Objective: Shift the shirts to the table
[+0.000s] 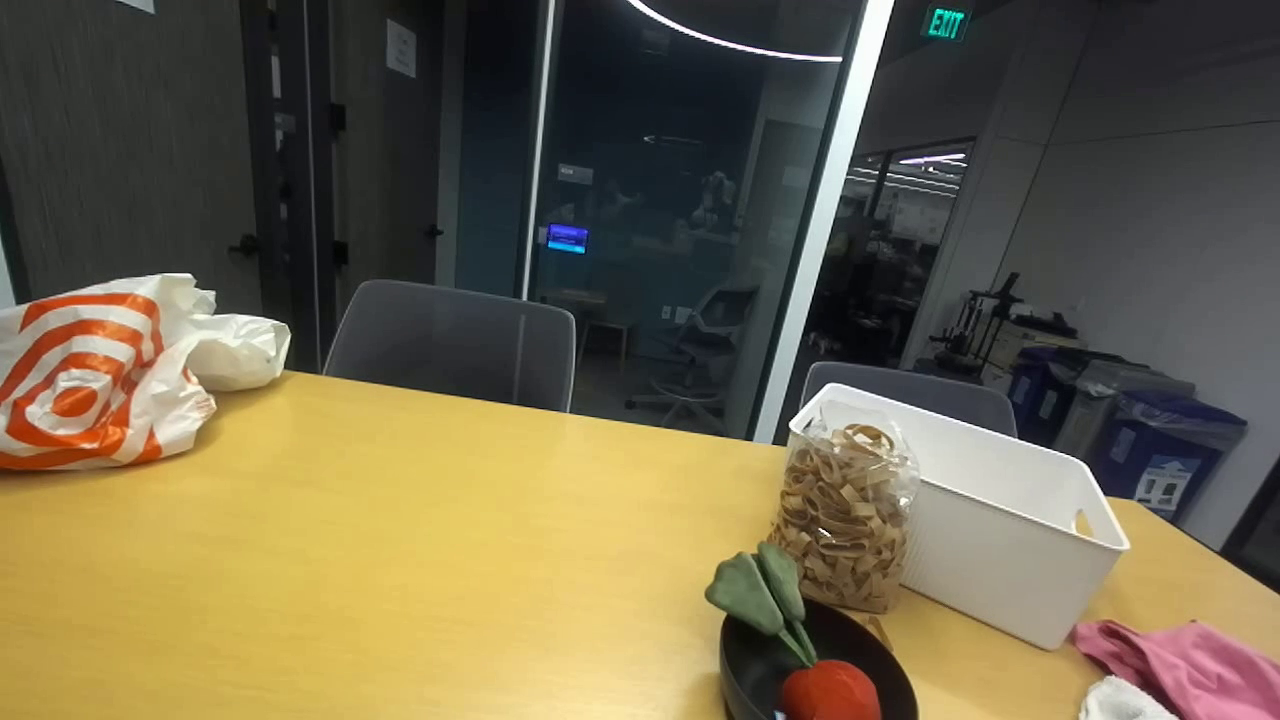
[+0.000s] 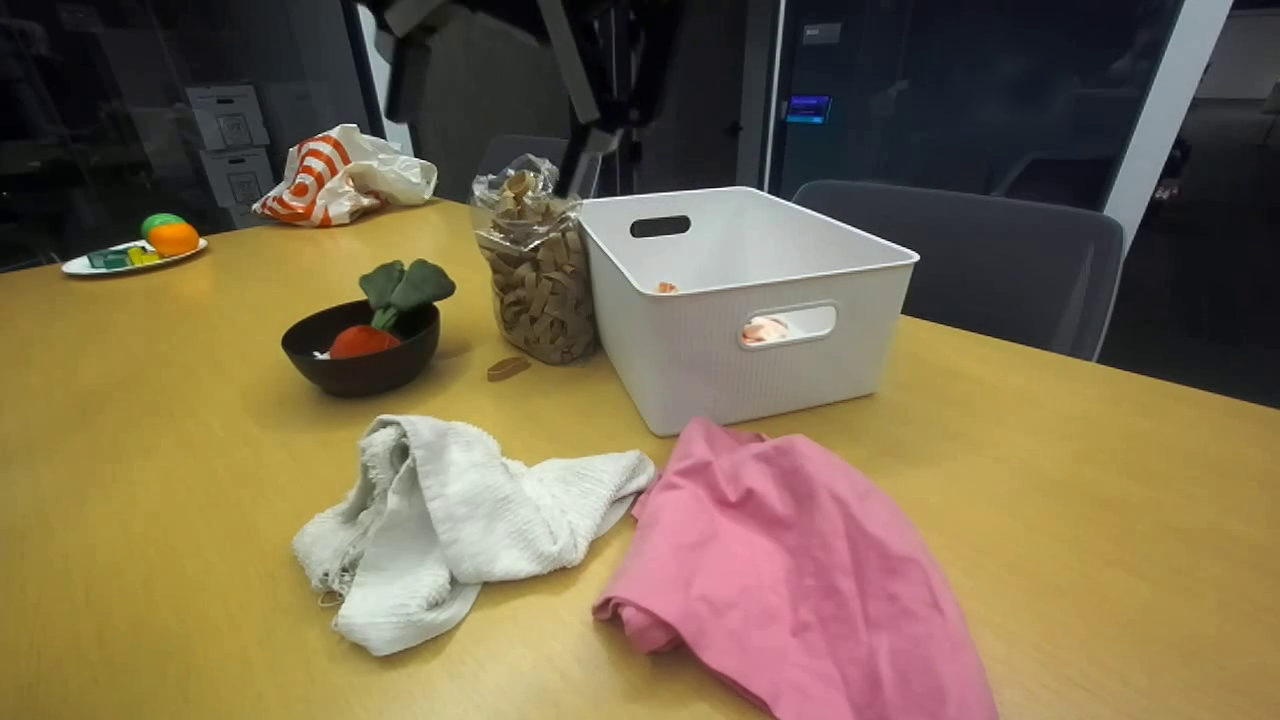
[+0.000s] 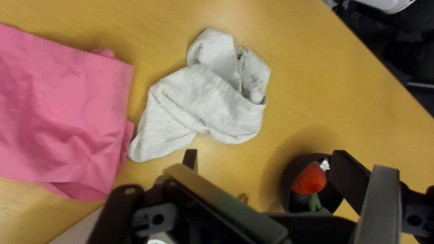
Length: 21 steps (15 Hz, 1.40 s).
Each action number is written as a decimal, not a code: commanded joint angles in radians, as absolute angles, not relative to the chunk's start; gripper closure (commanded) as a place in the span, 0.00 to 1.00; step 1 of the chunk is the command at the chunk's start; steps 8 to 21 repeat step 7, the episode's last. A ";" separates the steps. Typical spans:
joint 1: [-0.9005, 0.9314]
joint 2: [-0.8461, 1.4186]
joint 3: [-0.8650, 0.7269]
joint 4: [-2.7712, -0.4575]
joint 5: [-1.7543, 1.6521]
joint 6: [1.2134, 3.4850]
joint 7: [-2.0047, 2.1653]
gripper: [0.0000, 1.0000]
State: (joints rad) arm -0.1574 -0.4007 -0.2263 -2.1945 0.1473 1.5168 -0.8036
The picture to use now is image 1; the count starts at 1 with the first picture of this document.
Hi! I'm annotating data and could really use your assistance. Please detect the pink shirt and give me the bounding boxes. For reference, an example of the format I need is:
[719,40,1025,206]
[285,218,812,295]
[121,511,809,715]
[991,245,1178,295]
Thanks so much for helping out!
[1067,617,1280,720]

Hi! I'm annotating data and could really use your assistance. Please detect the blue lit screen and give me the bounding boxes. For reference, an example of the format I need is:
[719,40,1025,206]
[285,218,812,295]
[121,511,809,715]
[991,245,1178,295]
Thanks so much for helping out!
[538,220,590,261]

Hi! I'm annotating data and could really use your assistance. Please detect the wide grey chair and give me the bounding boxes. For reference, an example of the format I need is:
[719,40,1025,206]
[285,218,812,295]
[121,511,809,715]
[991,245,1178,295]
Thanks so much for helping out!
[320,277,581,417]

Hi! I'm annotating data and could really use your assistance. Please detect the clear jar of tan bands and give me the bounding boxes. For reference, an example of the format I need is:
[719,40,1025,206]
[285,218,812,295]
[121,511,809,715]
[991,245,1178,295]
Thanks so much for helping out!
[766,403,924,617]

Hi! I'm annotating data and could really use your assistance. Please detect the black 3D printer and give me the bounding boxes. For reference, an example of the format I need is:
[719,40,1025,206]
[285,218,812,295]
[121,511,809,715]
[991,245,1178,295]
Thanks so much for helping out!
[930,272,1030,384]

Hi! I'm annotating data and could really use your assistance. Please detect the black bowl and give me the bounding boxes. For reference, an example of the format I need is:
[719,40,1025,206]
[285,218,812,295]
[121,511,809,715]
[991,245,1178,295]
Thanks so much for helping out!
[717,595,924,720]

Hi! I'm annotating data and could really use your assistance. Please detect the red plush radish green leaves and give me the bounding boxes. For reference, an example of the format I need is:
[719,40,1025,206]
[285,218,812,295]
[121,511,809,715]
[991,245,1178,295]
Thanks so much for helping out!
[700,542,887,720]

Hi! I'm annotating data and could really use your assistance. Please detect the white plastic bin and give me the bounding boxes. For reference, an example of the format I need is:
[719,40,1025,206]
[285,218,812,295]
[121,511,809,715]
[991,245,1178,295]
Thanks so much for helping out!
[783,380,1136,652]

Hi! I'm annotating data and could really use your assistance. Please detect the white paper on door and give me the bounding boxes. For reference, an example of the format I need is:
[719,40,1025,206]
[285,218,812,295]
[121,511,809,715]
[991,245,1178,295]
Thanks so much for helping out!
[384,15,420,79]

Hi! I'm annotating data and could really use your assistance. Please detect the green exit sign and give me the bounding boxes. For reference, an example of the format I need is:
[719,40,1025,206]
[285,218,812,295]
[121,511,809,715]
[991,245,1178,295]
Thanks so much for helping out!
[920,5,971,45]

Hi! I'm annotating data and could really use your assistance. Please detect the blue storage bin white label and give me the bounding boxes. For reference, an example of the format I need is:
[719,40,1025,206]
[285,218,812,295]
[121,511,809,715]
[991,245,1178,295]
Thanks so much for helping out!
[1084,391,1253,524]

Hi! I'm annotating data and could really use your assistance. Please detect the orange and white plastic bag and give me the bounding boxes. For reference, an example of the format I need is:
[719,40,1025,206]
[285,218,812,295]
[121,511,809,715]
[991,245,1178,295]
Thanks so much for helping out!
[0,272,296,475]

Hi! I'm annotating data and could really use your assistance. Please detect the dark chair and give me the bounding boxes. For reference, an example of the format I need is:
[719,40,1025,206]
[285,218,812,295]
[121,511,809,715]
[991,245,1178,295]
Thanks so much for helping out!
[1216,455,1280,595]

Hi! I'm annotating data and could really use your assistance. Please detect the white partition post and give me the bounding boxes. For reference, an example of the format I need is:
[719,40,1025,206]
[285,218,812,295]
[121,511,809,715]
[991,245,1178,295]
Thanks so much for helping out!
[746,0,899,447]

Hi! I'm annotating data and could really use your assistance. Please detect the ring ceiling light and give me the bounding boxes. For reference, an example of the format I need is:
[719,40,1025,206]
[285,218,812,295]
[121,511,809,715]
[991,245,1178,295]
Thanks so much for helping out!
[622,0,854,67]

